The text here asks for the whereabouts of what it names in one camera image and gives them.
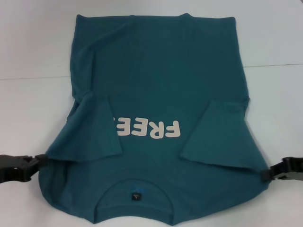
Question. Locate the teal FREE! print T-shirt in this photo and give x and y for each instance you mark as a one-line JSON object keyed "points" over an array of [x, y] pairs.
{"points": [[165, 71]]}

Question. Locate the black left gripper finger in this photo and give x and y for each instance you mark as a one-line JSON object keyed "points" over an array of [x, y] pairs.
{"points": [[40, 160]]}

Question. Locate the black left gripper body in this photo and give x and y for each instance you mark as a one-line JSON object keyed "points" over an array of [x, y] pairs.
{"points": [[11, 169]]}

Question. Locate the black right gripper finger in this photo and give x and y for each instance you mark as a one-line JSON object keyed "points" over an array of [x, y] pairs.
{"points": [[265, 176]]}

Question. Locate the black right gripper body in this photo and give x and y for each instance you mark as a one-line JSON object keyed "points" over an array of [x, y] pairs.
{"points": [[291, 169]]}

